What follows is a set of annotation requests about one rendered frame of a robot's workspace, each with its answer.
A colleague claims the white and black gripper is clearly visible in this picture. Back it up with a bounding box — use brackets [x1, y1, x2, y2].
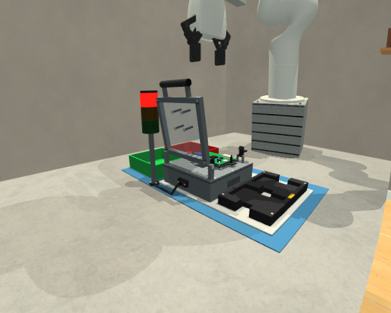
[181, 0, 231, 66]

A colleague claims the green open bin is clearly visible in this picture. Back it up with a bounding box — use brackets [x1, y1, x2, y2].
[129, 148, 181, 180]

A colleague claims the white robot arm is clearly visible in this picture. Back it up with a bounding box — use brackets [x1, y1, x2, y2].
[257, 0, 318, 103]

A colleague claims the green circuit board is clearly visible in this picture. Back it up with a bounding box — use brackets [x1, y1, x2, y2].
[209, 152, 231, 165]

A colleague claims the red bin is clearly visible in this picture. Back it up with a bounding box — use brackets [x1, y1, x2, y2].
[209, 146, 219, 154]

